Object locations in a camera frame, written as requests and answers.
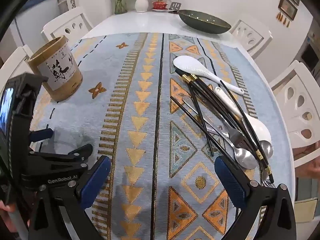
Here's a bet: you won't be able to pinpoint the white refrigerator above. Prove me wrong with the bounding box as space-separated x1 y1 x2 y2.
14 0 62 53

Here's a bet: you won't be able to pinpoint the red lidded teacup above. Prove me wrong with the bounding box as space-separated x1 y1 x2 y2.
151 0 169 12

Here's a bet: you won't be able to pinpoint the patterned blue table mat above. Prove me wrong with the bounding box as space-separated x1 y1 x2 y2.
30 32 293 240

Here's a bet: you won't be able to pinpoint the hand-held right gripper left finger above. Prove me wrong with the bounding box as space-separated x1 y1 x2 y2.
27 155 112 240

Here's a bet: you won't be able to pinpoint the pile of black chopsticks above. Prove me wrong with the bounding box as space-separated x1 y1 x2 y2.
171 69 275 184

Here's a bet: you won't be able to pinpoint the metal spoon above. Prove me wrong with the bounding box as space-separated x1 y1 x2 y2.
257 140 275 158
182 97 258 170

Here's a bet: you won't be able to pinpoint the white dotted rice paddle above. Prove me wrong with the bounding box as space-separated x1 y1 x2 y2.
173 55 245 95
214 86 272 143

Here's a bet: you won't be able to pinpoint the bamboo utensil holder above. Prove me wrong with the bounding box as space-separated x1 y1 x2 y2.
27 35 83 102

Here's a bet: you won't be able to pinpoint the grey phone stand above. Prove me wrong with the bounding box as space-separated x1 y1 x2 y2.
168 2 182 13

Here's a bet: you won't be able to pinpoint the white vase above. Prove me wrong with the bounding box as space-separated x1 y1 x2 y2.
134 0 148 13

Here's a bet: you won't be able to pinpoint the dark green bowl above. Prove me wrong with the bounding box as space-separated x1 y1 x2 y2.
178 9 232 34

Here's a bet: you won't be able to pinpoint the metal fork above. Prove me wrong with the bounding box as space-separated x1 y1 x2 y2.
226 126 248 148
261 171 276 187

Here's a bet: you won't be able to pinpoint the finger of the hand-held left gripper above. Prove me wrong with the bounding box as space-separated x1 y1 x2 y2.
28 127 54 143
30 144 93 172

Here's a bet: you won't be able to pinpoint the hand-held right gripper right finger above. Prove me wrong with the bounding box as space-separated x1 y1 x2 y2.
214 155 297 240

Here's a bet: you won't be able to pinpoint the orange hanging ornaments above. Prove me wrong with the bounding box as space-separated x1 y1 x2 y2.
276 12 292 27

